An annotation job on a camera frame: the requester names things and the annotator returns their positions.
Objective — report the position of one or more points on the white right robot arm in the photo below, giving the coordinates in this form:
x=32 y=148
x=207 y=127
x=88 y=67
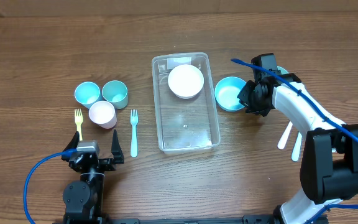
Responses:
x=329 y=166

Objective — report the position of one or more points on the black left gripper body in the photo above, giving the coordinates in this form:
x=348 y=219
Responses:
x=104 y=162

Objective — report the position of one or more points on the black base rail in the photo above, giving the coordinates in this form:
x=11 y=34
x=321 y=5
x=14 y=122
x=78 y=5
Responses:
x=246 y=219

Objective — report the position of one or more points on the light blue plastic fork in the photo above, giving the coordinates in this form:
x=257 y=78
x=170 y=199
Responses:
x=296 y=148
x=134 y=119

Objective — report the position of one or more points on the teal plastic bowl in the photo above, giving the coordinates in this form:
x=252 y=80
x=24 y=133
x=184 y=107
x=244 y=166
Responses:
x=282 y=70

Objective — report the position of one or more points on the green plastic cup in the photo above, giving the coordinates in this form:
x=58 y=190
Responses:
x=116 y=93

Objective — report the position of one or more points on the clear plastic container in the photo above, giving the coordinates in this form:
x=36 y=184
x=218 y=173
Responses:
x=184 y=125

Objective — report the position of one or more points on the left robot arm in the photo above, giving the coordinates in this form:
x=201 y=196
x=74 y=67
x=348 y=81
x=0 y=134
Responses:
x=84 y=198

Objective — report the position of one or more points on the blue plastic cup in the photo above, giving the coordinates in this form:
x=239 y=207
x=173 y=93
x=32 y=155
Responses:
x=87 y=94

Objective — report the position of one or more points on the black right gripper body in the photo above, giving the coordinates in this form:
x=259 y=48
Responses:
x=250 y=96

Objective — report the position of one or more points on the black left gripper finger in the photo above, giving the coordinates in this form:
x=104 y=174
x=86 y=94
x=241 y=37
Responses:
x=72 y=145
x=116 y=150

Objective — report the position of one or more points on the blue plastic bowl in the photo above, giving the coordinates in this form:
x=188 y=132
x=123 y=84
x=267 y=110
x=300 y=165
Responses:
x=226 y=92

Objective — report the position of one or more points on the pink plastic cup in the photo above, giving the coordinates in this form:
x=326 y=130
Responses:
x=103 y=114

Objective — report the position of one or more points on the yellow plastic fork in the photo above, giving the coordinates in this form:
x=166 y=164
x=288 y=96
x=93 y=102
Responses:
x=78 y=122

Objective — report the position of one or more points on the pink plastic spoon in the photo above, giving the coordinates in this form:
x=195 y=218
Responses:
x=284 y=138

